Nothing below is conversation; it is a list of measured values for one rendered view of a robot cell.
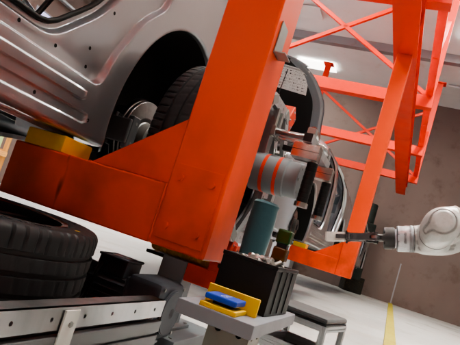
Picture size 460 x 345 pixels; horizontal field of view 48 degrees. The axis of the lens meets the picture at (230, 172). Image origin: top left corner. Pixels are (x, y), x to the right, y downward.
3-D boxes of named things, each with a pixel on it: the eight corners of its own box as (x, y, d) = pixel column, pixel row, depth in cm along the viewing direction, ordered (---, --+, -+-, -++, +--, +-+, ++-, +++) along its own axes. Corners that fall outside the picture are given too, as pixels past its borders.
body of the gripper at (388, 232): (393, 228, 179) (366, 227, 181) (395, 226, 171) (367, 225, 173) (394, 250, 178) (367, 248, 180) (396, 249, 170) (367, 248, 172)
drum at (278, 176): (245, 189, 193) (256, 154, 195) (298, 204, 186) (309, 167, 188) (234, 182, 180) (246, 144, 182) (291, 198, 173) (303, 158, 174)
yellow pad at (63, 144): (53, 152, 165) (58, 137, 166) (87, 163, 160) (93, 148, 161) (23, 141, 152) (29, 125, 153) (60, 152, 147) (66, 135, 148)
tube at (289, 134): (270, 137, 186) (279, 110, 187) (322, 149, 179) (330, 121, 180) (258, 123, 170) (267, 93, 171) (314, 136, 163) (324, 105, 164)
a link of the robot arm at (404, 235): (414, 224, 170) (395, 224, 171) (415, 252, 168) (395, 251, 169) (411, 226, 178) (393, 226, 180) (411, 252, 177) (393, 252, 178)
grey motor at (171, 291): (55, 338, 176) (88, 240, 180) (159, 386, 161) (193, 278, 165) (18, 344, 159) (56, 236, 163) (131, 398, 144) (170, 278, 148)
